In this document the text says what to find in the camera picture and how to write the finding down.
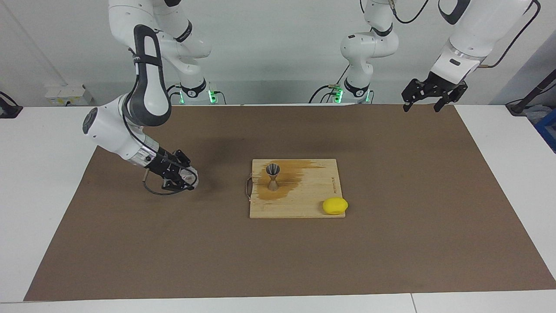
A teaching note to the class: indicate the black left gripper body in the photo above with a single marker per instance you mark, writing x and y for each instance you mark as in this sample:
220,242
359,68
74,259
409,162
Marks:
445,86

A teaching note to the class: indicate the blue box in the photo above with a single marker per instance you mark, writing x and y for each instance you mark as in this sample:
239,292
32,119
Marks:
549,130

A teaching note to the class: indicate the brown table mat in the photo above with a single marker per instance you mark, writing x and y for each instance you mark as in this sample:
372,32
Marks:
173,261

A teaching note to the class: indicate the black flat object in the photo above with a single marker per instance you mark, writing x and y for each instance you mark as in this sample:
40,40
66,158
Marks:
8,111

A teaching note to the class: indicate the black stand pole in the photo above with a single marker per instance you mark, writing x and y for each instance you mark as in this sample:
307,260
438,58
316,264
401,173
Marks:
517,108

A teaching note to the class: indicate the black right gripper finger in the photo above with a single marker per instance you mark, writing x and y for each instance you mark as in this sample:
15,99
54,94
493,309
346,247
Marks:
173,184
182,158

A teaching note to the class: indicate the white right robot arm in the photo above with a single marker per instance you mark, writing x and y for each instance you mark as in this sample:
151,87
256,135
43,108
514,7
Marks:
147,87

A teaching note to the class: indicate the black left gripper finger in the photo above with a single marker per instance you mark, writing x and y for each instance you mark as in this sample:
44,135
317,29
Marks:
415,89
454,94

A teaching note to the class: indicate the yellow lemon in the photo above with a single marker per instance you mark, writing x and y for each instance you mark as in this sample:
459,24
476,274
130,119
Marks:
334,206

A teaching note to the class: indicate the white wall socket box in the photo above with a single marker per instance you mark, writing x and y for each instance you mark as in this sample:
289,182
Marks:
65,93

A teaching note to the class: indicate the small clear glass cup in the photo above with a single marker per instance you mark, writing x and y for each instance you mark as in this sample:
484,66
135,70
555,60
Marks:
190,177

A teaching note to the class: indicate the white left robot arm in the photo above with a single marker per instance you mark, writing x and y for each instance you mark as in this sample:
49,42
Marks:
369,48

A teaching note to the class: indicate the bamboo cutting board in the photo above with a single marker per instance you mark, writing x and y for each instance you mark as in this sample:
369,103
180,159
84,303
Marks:
304,195

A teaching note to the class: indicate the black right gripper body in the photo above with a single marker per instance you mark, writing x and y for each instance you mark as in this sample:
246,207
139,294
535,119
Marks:
164,164

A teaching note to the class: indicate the steel double jigger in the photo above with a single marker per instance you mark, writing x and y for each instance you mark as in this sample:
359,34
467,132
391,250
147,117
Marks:
273,186

